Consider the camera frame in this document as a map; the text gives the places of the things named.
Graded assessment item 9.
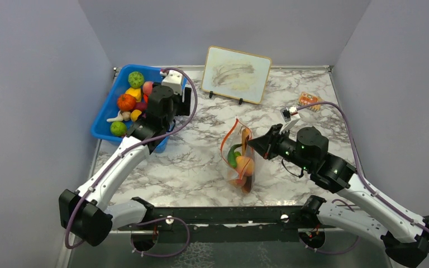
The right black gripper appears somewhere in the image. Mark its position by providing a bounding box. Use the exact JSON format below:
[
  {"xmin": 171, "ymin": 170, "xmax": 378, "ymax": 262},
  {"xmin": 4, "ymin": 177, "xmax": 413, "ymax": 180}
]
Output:
[{"xmin": 248, "ymin": 123, "xmax": 313, "ymax": 172}]

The clear zip top bag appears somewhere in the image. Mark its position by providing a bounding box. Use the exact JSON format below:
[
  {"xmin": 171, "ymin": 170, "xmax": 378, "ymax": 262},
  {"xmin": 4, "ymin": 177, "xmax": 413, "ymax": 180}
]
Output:
[{"xmin": 220, "ymin": 118, "xmax": 256, "ymax": 194}]

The toy peach bottom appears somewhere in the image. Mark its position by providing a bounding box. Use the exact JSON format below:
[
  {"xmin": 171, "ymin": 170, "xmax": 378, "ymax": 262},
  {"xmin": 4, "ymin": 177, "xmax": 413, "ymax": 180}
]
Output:
[{"xmin": 236, "ymin": 156, "xmax": 255, "ymax": 176}]

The toy green starfruit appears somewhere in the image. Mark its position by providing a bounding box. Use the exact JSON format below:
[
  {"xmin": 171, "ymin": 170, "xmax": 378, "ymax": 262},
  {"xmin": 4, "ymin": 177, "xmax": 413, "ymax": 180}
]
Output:
[{"xmin": 227, "ymin": 143, "xmax": 242, "ymax": 169}]

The toy orange pumpkin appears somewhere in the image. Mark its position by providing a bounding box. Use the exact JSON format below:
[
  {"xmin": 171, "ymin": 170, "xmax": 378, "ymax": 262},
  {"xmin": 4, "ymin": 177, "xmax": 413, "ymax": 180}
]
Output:
[{"xmin": 116, "ymin": 93, "xmax": 137, "ymax": 112}]

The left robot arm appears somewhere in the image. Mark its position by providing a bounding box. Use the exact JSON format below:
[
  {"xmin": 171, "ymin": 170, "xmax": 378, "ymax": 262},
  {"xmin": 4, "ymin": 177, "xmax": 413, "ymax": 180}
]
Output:
[{"xmin": 59, "ymin": 84, "xmax": 198, "ymax": 249}]

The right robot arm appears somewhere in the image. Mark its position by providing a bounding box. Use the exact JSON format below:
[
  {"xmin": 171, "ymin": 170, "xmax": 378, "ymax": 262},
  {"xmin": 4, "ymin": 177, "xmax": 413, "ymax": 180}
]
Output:
[{"xmin": 248, "ymin": 124, "xmax": 429, "ymax": 267}]

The toy purple sweet potato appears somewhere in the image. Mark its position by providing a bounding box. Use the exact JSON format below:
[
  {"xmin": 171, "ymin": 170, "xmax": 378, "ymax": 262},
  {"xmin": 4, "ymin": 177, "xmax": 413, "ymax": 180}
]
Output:
[{"xmin": 134, "ymin": 102, "xmax": 147, "ymax": 112}]

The toy yellow lemon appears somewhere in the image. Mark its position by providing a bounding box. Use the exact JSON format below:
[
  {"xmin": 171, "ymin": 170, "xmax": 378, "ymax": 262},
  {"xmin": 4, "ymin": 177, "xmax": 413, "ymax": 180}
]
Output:
[{"xmin": 130, "ymin": 109, "xmax": 143, "ymax": 122}]

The toy yellow bell pepper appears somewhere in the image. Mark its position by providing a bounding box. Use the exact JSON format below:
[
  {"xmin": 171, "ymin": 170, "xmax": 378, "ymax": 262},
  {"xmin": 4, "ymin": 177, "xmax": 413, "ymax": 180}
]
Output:
[{"xmin": 125, "ymin": 87, "xmax": 143, "ymax": 102}]

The toy green lettuce ball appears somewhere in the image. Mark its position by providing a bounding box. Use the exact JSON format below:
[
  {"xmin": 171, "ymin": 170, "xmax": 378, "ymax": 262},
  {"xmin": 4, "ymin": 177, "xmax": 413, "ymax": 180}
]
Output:
[{"xmin": 127, "ymin": 71, "xmax": 145, "ymax": 89}]

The toy garlic bulb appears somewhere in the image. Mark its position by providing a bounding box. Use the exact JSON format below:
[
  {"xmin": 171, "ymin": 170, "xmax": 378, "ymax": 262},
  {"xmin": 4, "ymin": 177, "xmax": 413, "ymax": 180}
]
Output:
[{"xmin": 121, "ymin": 111, "xmax": 131, "ymax": 121}]

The whiteboard on stand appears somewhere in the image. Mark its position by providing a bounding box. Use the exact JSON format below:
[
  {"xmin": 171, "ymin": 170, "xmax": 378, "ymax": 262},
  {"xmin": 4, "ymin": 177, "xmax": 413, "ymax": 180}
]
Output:
[{"xmin": 201, "ymin": 46, "xmax": 272, "ymax": 104}]

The orange snack packet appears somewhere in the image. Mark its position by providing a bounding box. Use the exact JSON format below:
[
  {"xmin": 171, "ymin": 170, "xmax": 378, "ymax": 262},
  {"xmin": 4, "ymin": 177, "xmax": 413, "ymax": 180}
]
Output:
[{"xmin": 298, "ymin": 92, "xmax": 323, "ymax": 112}]

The toy green crinkled lime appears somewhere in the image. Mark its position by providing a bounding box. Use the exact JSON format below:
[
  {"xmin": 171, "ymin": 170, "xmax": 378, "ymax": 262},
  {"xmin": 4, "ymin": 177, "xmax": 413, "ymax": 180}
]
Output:
[{"xmin": 109, "ymin": 121, "xmax": 127, "ymax": 137}]

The blue plastic bin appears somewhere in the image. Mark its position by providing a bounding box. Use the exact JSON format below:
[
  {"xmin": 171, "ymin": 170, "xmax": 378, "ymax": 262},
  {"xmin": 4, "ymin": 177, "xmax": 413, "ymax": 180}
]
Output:
[{"xmin": 91, "ymin": 64, "xmax": 192, "ymax": 145}]

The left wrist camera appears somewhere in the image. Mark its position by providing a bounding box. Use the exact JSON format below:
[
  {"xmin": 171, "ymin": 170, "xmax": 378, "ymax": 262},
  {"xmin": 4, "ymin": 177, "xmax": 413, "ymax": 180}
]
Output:
[{"xmin": 160, "ymin": 70, "xmax": 185, "ymax": 95}]

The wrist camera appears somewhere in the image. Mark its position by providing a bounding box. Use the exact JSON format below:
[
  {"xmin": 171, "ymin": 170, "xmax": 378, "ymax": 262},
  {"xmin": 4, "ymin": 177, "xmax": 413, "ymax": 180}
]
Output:
[
  {"xmin": 160, "ymin": 70, "xmax": 185, "ymax": 95},
  {"xmin": 279, "ymin": 106, "xmax": 300, "ymax": 134}
]

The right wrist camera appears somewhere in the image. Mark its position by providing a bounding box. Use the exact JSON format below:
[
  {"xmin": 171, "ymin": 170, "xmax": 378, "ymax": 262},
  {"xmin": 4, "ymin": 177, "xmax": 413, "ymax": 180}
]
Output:
[{"xmin": 279, "ymin": 106, "xmax": 300, "ymax": 134}]

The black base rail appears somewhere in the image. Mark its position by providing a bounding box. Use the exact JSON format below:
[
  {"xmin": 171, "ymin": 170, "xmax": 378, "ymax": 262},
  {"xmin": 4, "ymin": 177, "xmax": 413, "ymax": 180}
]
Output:
[{"xmin": 125, "ymin": 196, "xmax": 337, "ymax": 245}]

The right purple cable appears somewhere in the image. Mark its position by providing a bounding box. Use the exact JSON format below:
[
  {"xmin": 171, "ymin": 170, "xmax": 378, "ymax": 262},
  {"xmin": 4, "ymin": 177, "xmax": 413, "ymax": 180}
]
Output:
[{"xmin": 295, "ymin": 101, "xmax": 429, "ymax": 256}]

